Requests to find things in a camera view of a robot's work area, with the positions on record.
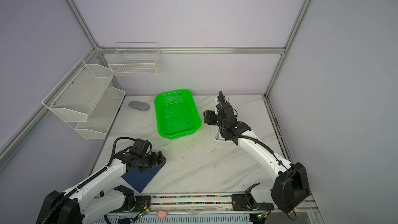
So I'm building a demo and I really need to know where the pink toy ball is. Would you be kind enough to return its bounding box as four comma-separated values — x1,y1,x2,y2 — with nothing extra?
157,210,167,219

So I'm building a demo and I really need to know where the white wire basket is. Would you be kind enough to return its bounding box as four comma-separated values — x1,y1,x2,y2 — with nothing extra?
108,42,163,76

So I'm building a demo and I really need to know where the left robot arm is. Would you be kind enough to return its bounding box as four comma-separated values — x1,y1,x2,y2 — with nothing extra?
36,138,166,224

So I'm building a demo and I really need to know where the white mesh two-tier shelf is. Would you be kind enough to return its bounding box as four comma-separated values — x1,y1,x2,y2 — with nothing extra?
42,60,125,140

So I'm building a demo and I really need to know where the white rectangular tray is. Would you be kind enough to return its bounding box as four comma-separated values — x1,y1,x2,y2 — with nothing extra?
211,125,231,143

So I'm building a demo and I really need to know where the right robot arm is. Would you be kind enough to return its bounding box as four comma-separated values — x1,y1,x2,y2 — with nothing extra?
203,92,311,224

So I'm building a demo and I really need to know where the dark blue paper napkin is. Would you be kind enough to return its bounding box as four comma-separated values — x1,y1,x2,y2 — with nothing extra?
122,164,165,193

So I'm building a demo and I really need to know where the grey oval pouch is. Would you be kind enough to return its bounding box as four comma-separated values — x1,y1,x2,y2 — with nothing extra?
129,101,150,112

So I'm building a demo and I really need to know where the aluminium frame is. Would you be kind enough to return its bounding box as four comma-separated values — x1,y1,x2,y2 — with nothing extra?
0,0,325,172

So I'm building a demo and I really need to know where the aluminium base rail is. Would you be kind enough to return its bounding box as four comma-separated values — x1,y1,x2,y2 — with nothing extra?
95,192,324,224

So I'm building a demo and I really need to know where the green plastic basket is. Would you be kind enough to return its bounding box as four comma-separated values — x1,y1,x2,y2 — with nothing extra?
154,90,202,140

